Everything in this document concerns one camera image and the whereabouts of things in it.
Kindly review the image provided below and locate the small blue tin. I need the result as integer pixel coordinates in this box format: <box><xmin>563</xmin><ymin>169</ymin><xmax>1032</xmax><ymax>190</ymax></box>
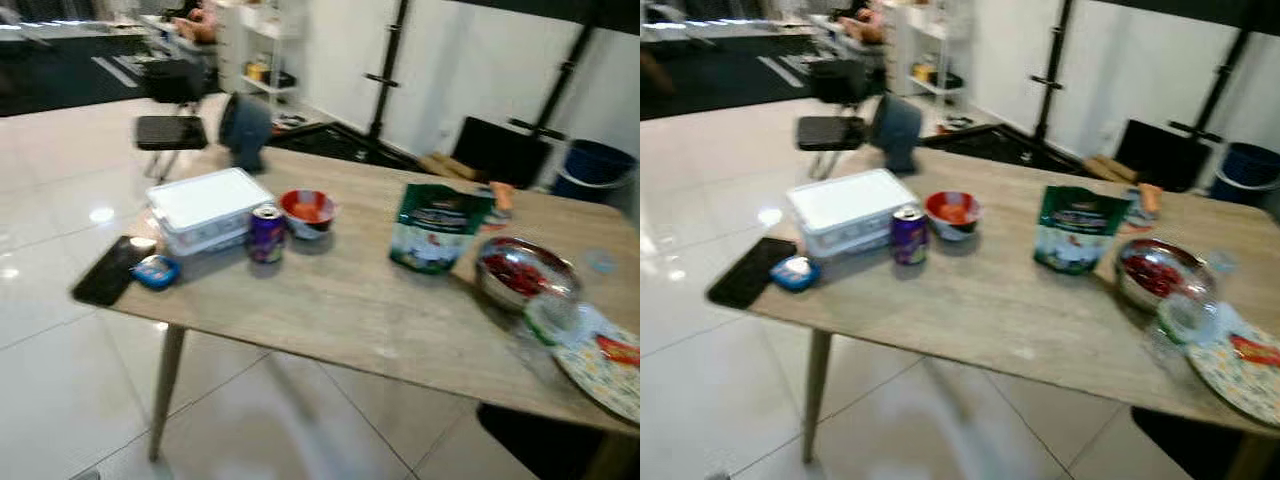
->
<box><xmin>770</xmin><ymin>255</ymin><xmax>821</xmax><ymax>293</ymax></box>
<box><xmin>132</xmin><ymin>255</ymin><xmax>182</xmax><ymax>292</ymax></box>

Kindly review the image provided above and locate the green snack bag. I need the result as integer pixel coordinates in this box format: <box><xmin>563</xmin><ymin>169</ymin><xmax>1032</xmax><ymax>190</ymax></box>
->
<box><xmin>390</xmin><ymin>183</ymin><xmax>494</xmax><ymax>274</ymax></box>
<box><xmin>1033</xmin><ymin>185</ymin><xmax>1134</xmax><ymax>276</ymax></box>

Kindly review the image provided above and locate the seated person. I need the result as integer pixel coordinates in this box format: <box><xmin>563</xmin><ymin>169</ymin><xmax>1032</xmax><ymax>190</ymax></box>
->
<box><xmin>835</xmin><ymin>0</ymin><xmax>891</xmax><ymax>46</ymax></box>
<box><xmin>165</xmin><ymin>0</ymin><xmax>221</xmax><ymax>46</ymax></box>

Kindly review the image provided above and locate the black chair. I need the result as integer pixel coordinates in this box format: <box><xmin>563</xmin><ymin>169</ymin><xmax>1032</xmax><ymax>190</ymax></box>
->
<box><xmin>135</xmin><ymin>58</ymin><xmax>211</xmax><ymax>183</ymax></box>
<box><xmin>797</xmin><ymin>58</ymin><xmax>886</xmax><ymax>181</ymax></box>

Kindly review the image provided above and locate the white lidded plastic box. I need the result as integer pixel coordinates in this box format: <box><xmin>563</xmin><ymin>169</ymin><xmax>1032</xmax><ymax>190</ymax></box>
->
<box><xmin>786</xmin><ymin>168</ymin><xmax>919</xmax><ymax>259</ymax></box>
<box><xmin>147</xmin><ymin>168</ymin><xmax>274</xmax><ymax>257</ymax></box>

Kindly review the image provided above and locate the orange topped small jar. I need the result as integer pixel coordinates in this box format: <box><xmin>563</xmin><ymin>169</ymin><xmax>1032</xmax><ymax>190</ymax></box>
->
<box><xmin>485</xmin><ymin>181</ymin><xmax>517</xmax><ymax>231</ymax></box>
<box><xmin>1127</xmin><ymin>183</ymin><xmax>1164</xmax><ymax>233</ymax></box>

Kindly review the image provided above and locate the black case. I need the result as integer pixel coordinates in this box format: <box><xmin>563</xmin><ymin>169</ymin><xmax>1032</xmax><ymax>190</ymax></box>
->
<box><xmin>1113</xmin><ymin>119</ymin><xmax>1213</xmax><ymax>193</ymax></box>
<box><xmin>452</xmin><ymin>117</ymin><xmax>553</xmax><ymax>188</ymax></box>

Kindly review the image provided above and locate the brown cardboard piece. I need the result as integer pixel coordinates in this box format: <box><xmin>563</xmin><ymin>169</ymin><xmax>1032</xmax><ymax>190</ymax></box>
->
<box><xmin>1083</xmin><ymin>153</ymin><xmax>1141</xmax><ymax>184</ymax></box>
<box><xmin>418</xmin><ymin>152</ymin><xmax>481</xmax><ymax>183</ymax></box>

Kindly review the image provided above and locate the light wooden table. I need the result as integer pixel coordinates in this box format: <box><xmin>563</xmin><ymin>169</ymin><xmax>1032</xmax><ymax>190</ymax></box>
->
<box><xmin>705</xmin><ymin>148</ymin><xmax>1280</xmax><ymax>480</ymax></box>
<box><xmin>70</xmin><ymin>145</ymin><xmax>641</xmax><ymax>480</ymax></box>

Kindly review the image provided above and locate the patterned round plate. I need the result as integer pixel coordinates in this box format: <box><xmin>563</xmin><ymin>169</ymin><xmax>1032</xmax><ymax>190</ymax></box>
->
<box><xmin>1185</xmin><ymin>305</ymin><xmax>1280</xmax><ymax>429</ymax></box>
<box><xmin>550</xmin><ymin>305</ymin><xmax>641</xmax><ymax>426</ymax></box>

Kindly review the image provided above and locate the red packet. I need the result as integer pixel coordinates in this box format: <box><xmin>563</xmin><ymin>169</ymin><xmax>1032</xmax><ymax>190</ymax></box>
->
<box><xmin>1230</xmin><ymin>335</ymin><xmax>1280</xmax><ymax>368</ymax></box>
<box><xmin>597</xmin><ymin>335</ymin><xmax>641</xmax><ymax>368</ymax></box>

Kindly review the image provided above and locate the black flat phone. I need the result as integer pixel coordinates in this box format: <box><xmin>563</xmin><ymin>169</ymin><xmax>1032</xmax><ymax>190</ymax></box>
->
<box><xmin>71</xmin><ymin>236</ymin><xmax>156</xmax><ymax>307</ymax></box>
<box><xmin>706</xmin><ymin>237</ymin><xmax>799</xmax><ymax>310</ymax></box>

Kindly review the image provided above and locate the black stand pole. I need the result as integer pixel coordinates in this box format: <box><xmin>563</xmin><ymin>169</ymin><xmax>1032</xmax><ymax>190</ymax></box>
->
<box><xmin>1030</xmin><ymin>0</ymin><xmax>1076</xmax><ymax>141</ymax></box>
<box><xmin>1168</xmin><ymin>25</ymin><xmax>1256</xmax><ymax>144</ymax></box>
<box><xmin>365</xmin><ymin>0</ymin><xmax>413</xmax><ymax>141</ymax></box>
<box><xmin>508</xmin><ymin>20</ymin><xmax>601</xmax><ymax>141</ymax></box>

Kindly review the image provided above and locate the steel bowl with red food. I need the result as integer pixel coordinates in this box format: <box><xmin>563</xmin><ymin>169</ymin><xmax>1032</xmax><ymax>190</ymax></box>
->
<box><xmin>1114</xmin><ymin>238</ymin><xmax>1216</xmax><ymax>313</ymax></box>
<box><xmin>474</xmin><ymin>237</ymin><xmax>581</xmax><ymax>313</ymax></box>

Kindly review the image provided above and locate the blue bucket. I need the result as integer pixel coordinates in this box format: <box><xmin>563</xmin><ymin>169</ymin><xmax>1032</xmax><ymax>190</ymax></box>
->
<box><xmin>553</xmin><ymin>140</ymin><xmax>638</xmax><ymax>201</ymax></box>
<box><xmin>1210</xmin><ymin>142</ymin><xmax>1280</xmax><ymax>206</ymax></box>

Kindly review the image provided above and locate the purple drink can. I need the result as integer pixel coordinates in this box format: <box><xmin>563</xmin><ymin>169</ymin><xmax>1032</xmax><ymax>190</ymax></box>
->
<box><xmin>890</xmin><ymin>204</ymin><xmax>929</xmax><ymax>266</ymax></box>
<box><xmin>248</xmin><ymin>203</ymin><xmax>287</xmax><ymax>265</ymax></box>

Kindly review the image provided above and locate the white shelf rack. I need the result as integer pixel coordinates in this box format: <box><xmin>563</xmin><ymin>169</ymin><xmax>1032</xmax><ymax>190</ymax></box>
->
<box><xmin>885</xmin><ymin>0</ymin><xmax>976</xmax><ymax>126</ymax></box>
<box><xmin>215</xmin><ymin>0</ymin><xmax>309</xmax><ymax>126</ymax></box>

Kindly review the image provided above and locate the black floor mat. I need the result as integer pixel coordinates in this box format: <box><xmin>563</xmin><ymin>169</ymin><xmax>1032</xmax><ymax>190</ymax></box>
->
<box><xmin>1130</xmin><ymin>405</ymin><xmax>1251</xmax><ymax>480</ymax></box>
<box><xmin>270</xmin><ymin>120</ymin><xmax>421</xmax><ymax>173</ymax></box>
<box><xmin>0</xmin><ymin>35</ymin><xmax>151</xmax><ymax>118</ymax></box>
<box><xmin>920</xmin><ymin>122</ymin><xmax>1086</xmax><ymax>176</ymax></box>
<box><xmin>640</xmin><ymin>35</ymin><xmax>811</xmax><ymax>121</ymax></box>
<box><xmin>478</xmin><ymin>403</ymin><xmax>611</xmax><ymax>480</ymax></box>

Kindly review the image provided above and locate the red and white bowl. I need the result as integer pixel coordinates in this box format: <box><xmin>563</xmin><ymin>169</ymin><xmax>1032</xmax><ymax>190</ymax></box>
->
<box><xmin>280</xmin><ymin>189</ymin><xmax>339</xmax><ymax>241</ymax></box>
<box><xmin>924</xmin><ymin>191</ymin><xmax>983</xmax><ymax>242</ymax></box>

